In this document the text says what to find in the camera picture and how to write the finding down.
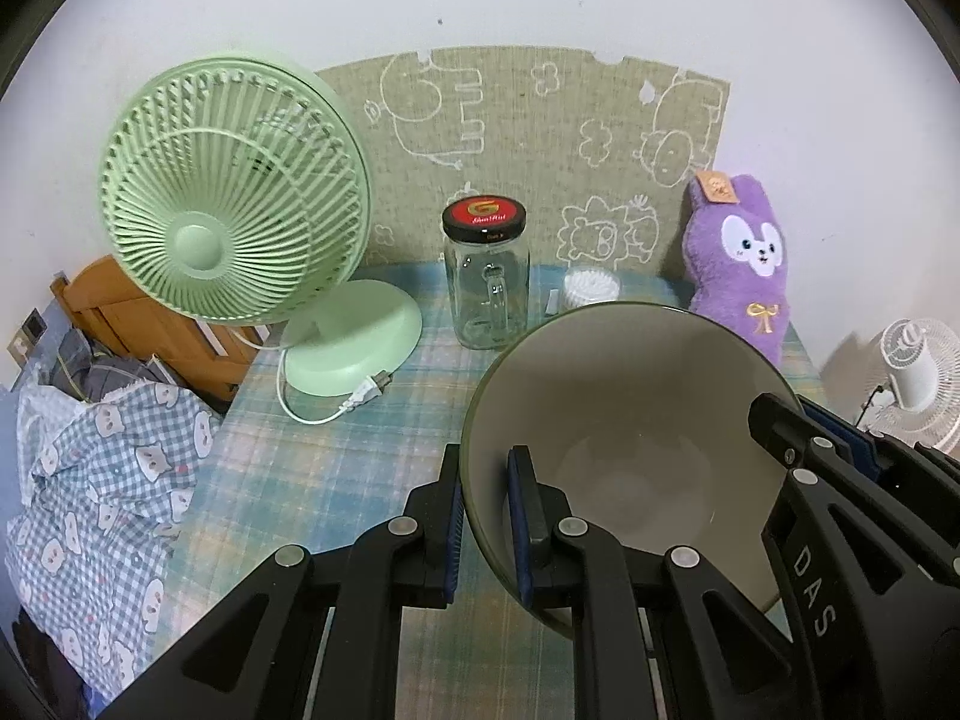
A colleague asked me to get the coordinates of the black fan power cable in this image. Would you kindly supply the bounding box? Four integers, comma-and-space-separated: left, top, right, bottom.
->
859, 382, 890, 430

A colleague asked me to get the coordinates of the wooden chair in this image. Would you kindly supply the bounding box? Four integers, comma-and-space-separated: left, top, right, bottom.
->
50, 255, 259, 403

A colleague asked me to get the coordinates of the glass jar black lid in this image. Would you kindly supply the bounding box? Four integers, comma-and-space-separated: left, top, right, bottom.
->
441, 195, 530, 349

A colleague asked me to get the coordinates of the checkered bear pattern blanket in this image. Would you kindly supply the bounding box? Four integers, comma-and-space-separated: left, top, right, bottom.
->
5, 380, 221, 700

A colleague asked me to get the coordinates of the leaf pattern ceramic bowl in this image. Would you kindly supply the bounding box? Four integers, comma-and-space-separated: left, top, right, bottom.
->
460, 301, 799, 610

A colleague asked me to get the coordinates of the white standing fan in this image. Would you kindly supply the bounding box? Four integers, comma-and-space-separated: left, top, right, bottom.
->
854, 319, 960, 455

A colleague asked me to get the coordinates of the green desk fan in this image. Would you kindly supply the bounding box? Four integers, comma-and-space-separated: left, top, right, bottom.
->
98, 54, 421, 403

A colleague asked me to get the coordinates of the purple plush bunny toy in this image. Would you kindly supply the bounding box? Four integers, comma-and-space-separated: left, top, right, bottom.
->
682, 171, 791, 366

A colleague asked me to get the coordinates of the cotton swab container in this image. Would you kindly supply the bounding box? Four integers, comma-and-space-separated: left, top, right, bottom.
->
563, 266, 622, 310

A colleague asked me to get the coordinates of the white fan power cord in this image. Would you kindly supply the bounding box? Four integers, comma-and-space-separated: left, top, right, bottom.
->
275, 346, 394, 428

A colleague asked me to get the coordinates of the green animal pattern mat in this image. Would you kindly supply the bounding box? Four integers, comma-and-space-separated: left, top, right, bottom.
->
319, 46, 731, 278

